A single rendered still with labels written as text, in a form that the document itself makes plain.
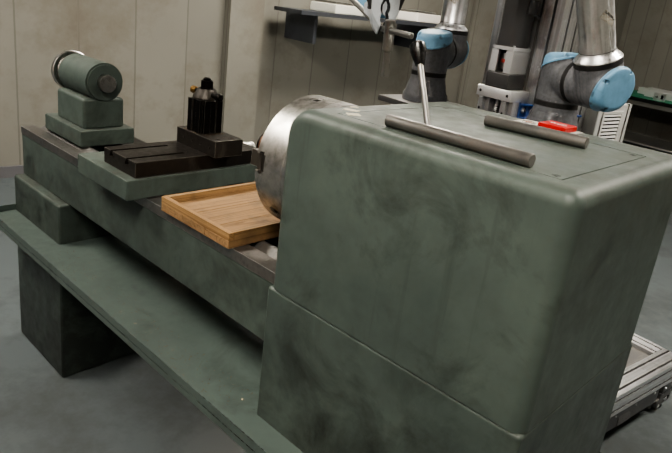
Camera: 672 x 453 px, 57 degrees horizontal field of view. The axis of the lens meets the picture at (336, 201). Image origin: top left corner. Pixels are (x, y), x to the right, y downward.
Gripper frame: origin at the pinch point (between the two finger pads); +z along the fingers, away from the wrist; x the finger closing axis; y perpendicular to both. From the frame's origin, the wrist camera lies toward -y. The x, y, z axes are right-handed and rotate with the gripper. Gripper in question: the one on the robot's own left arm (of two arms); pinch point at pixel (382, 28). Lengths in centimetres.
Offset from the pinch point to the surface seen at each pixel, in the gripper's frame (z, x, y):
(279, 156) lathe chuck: 27.7, 20.7, 1.6
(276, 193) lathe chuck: 36.1, 21.1, 1.2
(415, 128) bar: 13.0, 6.8, -31.2
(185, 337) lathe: 86, 38, 25
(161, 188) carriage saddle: 51, 41, 49
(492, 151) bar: 13.1, 0.5, -44.8
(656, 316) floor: 158, -225, 89
